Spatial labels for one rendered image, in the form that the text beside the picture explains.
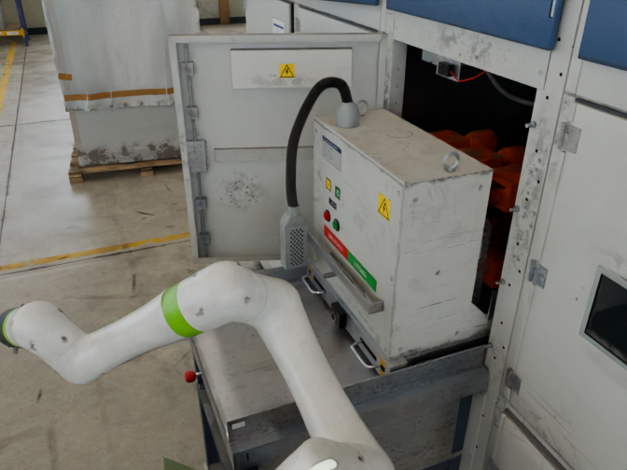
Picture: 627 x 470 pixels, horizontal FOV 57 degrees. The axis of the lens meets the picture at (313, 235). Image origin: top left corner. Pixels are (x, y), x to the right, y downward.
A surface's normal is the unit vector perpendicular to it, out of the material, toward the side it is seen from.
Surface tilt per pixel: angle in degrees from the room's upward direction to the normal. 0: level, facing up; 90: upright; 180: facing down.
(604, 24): 90
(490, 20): 90
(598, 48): 90
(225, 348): 0
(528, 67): 90
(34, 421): 0
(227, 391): 0
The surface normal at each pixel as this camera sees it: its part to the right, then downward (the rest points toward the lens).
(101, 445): 0.00, -0.88
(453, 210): 0.38, 0.44
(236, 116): 0.08, 0.48
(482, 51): -0.92, 0.18
